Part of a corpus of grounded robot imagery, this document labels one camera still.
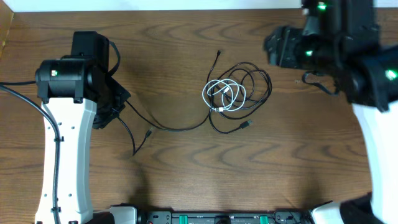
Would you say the black usb-a cable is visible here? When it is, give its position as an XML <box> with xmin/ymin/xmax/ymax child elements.
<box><xmin>207</xmin><ymin>61</ymin><xmax>273</xmax><ymax>135</ymax></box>

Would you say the white usb cable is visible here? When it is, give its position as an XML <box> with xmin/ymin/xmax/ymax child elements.
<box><xmin>201</xmin><ymin>78</ymin><xmax>247</xmax><ymax>113</ymax></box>

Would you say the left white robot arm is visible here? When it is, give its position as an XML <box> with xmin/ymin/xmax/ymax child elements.
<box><xmin>1</xmin><ymin>31</ymin><xmax>131</xmax><ymax>223</ymax></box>

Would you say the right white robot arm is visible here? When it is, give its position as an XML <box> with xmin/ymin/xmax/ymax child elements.
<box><xmin>264</xmin><ymin>0</ymin><xmax>397</xmax><ymax>223</ymax></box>

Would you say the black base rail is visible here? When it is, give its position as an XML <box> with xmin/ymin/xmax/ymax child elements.
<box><xmin>93</xmin><ymin>202</ymin><xmax>374</xmax><ymax>224</ymax></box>

